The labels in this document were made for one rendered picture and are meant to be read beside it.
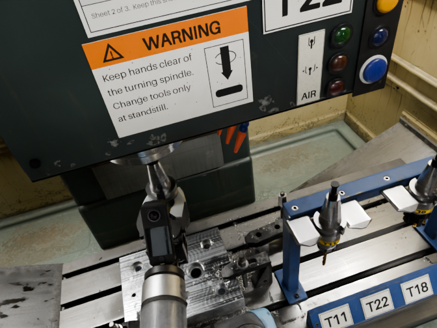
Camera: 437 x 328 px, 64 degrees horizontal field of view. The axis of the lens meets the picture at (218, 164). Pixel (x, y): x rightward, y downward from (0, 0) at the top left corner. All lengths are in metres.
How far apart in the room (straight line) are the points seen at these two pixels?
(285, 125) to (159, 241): 1.34
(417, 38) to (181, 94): 1.23
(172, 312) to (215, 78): 0.37
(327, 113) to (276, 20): 1.60
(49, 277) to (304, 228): 1.11
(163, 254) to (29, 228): 1.32
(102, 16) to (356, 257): 0.93
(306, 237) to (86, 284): 0.69
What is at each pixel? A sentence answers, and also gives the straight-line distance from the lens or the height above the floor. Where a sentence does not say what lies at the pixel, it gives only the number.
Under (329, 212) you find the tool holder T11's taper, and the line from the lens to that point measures 0.70.
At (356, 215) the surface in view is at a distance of 0.77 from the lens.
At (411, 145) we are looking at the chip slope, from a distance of 1.58.
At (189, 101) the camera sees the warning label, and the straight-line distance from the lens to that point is 0.38.
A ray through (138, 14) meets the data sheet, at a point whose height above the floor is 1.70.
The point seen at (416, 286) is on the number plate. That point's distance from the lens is 1.03.
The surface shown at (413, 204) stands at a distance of 0.82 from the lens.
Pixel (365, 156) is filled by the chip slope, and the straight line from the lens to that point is 1.58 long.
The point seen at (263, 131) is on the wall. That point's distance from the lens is 1.82.
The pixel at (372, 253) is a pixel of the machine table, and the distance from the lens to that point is 1.11.
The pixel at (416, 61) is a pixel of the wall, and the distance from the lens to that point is 1.54.
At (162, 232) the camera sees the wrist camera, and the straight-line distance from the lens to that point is 0.62.
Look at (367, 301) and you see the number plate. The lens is 0.97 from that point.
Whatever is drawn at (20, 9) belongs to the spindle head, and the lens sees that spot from 0.34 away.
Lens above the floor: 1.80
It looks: 42 degrees down
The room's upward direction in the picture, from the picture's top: 10 degrees counter-clockwise
